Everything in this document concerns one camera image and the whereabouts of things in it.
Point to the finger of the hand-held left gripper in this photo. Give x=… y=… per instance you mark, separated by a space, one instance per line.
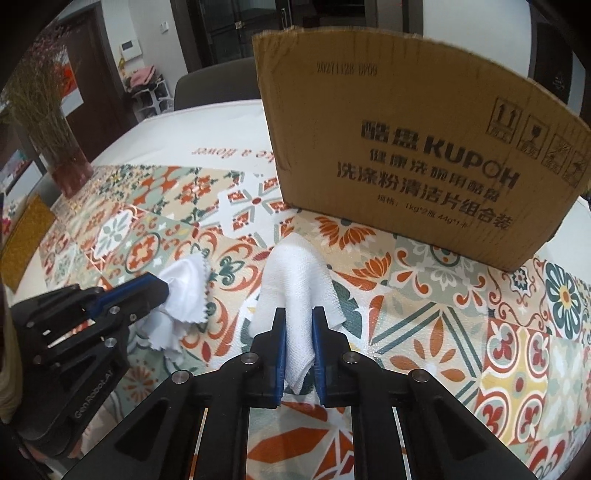
x=120 y=293
x=147 y=295

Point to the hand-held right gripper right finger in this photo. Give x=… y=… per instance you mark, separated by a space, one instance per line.
x=318 y=374

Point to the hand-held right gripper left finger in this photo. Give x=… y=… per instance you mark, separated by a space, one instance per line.
x=279 y=378

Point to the white zigzag-edged cloth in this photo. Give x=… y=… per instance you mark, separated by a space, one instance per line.
x=184 y=295

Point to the white woven towel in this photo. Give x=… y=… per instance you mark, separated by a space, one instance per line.
x=295 y=286

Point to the brown cardboard box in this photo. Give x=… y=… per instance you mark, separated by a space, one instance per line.
x=392 y=138

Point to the pink cloth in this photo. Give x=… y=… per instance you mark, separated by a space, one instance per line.
x=104 y=415

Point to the yellow woven placemat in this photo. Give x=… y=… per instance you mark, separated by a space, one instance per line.
x=23 y=244

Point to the floral patterned tablecloth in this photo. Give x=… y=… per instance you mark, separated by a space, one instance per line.
x=415 y=300

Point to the glass vase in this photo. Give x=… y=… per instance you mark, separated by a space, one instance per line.
x=69 y=175

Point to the white shoe rack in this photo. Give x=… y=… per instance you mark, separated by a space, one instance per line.
x=152 y=99

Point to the brown wooden door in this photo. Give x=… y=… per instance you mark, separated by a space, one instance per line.
x=101 y=83

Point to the grey dining chair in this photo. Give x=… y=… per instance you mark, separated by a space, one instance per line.
x=217 y=87

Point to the dried flower bunch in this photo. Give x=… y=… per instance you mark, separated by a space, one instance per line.
x=41 y=83

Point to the black framed sliding glass door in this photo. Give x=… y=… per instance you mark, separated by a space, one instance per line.
x=221 y=37

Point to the red wall picture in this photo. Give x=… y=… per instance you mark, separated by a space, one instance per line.
x=71 y=92

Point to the white wall intercom panel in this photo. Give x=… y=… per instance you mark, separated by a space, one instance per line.
x=130 y=50

